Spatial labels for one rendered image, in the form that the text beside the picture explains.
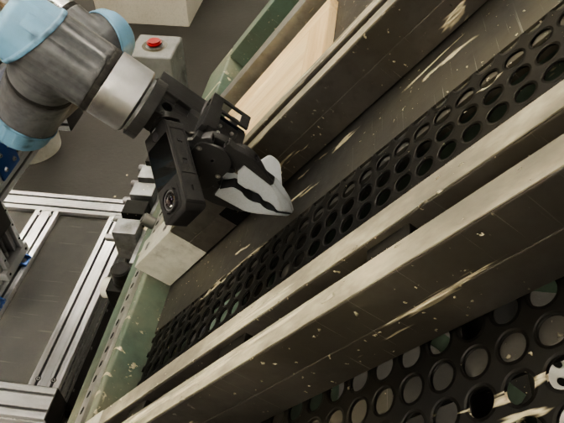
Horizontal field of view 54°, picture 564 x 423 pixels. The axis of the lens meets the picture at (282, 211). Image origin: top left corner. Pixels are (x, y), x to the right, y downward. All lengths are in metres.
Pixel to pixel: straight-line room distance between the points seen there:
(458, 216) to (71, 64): 0.41
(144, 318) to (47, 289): 1.05
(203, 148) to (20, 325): 1.39
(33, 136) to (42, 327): 1.24
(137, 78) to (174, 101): 0.06
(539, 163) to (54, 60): 0.45
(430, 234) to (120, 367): 0.66
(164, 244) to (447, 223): 0.65
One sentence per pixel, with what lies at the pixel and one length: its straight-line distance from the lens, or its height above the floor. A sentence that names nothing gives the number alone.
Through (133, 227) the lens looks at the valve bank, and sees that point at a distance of 1.28.
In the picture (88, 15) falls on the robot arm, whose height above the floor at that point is 1.34.
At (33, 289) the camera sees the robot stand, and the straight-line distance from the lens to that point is 2.00.
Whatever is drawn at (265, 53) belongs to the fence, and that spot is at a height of 1.06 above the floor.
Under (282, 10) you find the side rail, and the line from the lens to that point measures 1.46.
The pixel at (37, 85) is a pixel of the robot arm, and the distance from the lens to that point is 0.63.
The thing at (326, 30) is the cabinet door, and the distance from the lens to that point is 1.00.
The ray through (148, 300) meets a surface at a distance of 0.98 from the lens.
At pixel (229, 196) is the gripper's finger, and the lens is 0.65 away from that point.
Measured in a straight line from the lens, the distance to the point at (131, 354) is 0.92.
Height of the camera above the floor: 1.66
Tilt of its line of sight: 45 degrees down
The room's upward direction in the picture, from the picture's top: straight up
